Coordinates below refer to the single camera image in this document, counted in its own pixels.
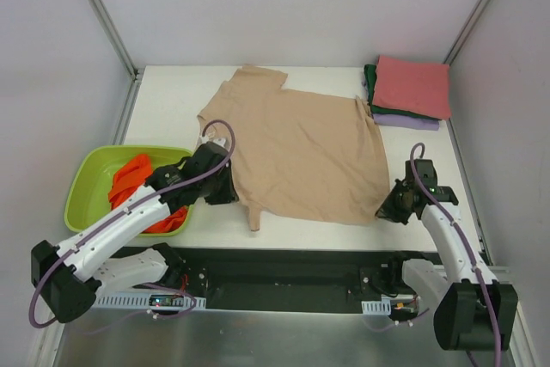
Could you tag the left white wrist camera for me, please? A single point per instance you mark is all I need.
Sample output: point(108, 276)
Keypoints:
point(221, 142)

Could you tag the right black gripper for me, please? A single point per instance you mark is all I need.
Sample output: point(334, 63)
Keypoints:
point(390, 205)

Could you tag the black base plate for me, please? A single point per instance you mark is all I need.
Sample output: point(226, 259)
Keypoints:
point(288, 280)

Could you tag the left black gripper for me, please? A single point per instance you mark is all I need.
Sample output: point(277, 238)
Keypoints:
point(224, 189)

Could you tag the white cable duct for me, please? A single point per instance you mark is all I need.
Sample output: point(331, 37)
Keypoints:
point(382, 307)
point(147, 300)

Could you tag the beige t shirt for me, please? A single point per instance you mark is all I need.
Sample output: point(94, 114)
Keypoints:
point(299, 154)

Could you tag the orange t shirt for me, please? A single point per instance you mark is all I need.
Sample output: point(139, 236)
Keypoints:
point(125, 183)

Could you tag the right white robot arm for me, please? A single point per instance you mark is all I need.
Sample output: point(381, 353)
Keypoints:
point(472, 310)

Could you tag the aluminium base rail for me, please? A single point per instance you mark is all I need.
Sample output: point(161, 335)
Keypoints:
point(504, 274)

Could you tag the right white cable duct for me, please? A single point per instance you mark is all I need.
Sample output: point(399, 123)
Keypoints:
point(382, 307)

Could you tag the folded dark green t shirt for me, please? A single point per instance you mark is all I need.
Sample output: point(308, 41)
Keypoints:
point(370, 78)

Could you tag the right aluminium frame post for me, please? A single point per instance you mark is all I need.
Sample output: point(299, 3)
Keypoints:
point(466, 31)

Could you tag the folded lavender t shirt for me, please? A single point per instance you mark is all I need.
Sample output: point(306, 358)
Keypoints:
point(408, 122)

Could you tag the aluminium frame post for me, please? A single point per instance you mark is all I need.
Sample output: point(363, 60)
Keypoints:
point(466, 31)
point(112, 33)

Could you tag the left aluminium frame post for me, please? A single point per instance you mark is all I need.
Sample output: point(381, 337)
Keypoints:
point(112, 33)

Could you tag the folded red t shirt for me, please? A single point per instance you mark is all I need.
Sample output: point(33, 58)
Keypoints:
point(421, 88)

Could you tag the left white cable duct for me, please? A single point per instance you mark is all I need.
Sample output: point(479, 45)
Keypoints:
point(147, 300)

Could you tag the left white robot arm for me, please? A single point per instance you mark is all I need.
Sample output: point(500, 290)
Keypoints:
point(71, 275)

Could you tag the green plastic basin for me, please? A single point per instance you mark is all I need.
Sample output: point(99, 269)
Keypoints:
point(88, 197)

